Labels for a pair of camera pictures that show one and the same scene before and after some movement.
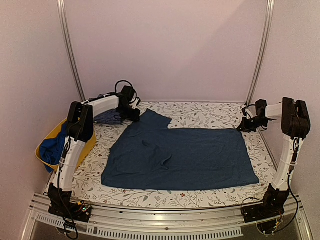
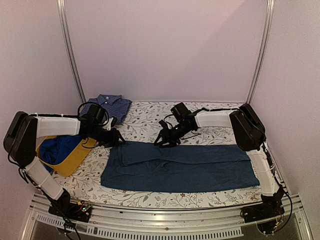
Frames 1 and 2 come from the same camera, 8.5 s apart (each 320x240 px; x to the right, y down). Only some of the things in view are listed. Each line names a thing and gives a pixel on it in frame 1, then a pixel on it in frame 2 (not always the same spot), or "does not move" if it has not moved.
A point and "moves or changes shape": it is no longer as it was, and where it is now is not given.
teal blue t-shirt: (148, 153) moves or changes shape
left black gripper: (135, 118) to (113, 140)
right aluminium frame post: (263, 52) does not move
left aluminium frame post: (61, 15) does not move
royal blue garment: (51, 148) does not move
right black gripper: (244, 127) to (167, 135)
